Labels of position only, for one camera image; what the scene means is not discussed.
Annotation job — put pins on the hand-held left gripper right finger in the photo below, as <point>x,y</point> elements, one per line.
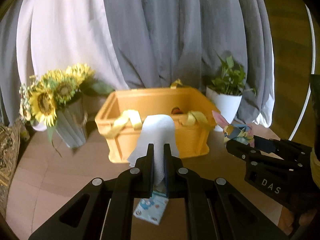
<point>166,165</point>

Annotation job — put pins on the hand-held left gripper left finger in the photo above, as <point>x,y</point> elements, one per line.
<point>150,165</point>

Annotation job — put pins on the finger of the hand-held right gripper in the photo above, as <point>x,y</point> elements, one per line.
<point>267,145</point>
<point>250,153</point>

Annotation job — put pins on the floral knotted cloth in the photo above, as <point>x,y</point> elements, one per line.
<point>237,132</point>

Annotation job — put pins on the orange plastic crate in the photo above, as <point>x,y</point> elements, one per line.
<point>192,141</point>

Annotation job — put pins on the white tissue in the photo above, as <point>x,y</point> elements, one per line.
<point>157,130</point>

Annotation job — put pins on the white sheer curtain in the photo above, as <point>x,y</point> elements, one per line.
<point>265,120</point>

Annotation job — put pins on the blue printed tissue packet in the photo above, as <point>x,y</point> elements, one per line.
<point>150,210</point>

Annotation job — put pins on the white plant pot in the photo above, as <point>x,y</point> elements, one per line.
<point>226,105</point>

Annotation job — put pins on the green potted plant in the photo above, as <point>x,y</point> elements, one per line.
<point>228,80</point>

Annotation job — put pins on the grey ribbed vase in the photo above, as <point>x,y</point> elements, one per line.
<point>71,125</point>

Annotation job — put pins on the sunflower bouquet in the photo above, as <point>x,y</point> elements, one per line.
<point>45,102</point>

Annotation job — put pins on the wide grey curtain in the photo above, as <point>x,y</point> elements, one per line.
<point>162,30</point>

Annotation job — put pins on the brown patterned cushion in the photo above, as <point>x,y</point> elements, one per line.
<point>8,160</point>

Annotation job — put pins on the pale pink curtain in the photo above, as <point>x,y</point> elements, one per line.
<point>62,30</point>

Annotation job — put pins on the narrow grey curtain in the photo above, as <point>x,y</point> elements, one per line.
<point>7,67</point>

